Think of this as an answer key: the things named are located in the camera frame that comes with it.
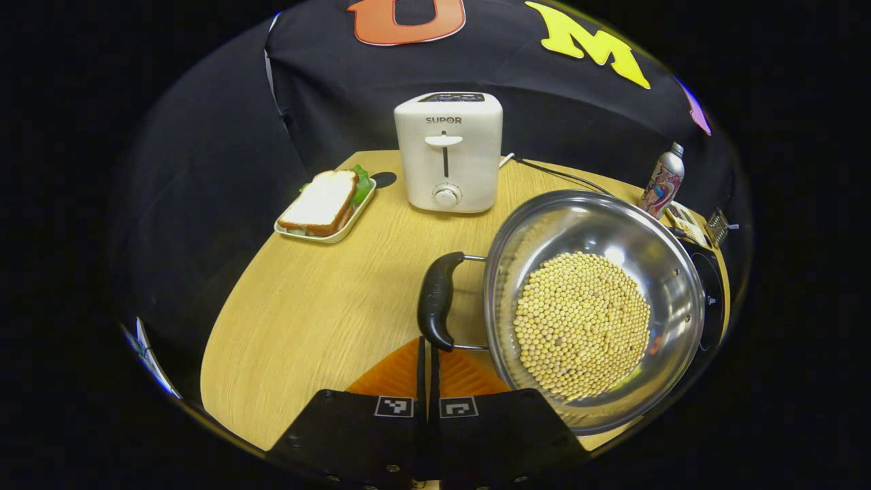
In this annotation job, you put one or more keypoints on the white toaster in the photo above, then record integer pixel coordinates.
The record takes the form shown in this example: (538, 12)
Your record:
(449, 156)

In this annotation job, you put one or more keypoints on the white rectangular plate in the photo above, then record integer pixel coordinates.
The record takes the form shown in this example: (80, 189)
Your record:
(347, 228)

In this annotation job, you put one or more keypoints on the white divided spice tray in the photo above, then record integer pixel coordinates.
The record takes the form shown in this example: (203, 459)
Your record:
(687, 224)

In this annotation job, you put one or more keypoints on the black backdrop cloth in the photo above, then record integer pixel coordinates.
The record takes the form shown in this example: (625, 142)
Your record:
(204, 170)

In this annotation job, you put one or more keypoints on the sandwich with lettuce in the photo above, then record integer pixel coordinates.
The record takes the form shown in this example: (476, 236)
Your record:
(320, 204)

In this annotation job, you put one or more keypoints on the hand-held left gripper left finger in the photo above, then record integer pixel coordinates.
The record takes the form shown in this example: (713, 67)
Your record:
(354, 429)

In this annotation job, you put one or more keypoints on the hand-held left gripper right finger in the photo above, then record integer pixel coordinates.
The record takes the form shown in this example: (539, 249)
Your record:
(503, 429)

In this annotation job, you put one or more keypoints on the black table grommet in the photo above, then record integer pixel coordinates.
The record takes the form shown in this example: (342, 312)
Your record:
(384, 180)

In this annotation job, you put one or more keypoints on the pile of soybeans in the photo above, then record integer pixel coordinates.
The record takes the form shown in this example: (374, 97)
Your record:
(582, 327)

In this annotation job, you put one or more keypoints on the silver printed bottle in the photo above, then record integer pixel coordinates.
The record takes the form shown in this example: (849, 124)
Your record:
(663, 184)

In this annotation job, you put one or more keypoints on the black induction cooktop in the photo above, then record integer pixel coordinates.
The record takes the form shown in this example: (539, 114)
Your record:
(711, 292)

